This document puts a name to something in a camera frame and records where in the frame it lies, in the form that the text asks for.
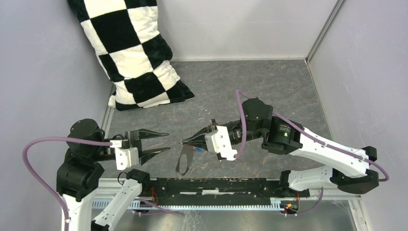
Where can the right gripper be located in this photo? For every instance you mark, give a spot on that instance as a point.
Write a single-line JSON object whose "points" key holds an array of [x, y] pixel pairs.
{"points": [[200, 142]]}

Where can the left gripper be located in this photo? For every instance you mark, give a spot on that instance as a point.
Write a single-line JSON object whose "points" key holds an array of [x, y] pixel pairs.
{"points": [[133, 136]]}

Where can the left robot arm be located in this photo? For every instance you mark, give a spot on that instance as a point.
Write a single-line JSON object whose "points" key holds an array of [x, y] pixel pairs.
{"points": [[78, 177]]}

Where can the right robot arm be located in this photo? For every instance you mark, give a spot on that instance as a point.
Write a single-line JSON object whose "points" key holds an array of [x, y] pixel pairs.
{"points": [[341, 167]]}

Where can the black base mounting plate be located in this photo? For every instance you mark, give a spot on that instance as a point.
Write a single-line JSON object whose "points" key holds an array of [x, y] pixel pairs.
{"points": [[217, 191]]}

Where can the black white checkered pillow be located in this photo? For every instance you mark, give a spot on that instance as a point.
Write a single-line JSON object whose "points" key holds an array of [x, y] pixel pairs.
{"points": [[132, 52]]}

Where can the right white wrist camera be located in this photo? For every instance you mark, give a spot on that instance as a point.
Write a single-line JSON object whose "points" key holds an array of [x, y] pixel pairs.
{"points": [[218, 142]]}

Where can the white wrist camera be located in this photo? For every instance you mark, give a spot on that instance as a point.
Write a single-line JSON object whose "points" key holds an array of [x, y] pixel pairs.
{"points": [[125, 155], [218, 142]]}

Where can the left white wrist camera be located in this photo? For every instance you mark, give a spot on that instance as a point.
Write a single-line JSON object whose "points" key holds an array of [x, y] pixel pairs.
{"points": [[125, 155]]}

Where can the white slotted cable duct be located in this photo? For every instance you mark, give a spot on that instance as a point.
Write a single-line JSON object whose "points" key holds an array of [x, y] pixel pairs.
{"points": [[274, 205]]}

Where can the aluminium frame rail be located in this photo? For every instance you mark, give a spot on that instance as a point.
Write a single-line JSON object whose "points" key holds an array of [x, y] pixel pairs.
{"points": [[324, 30]]}

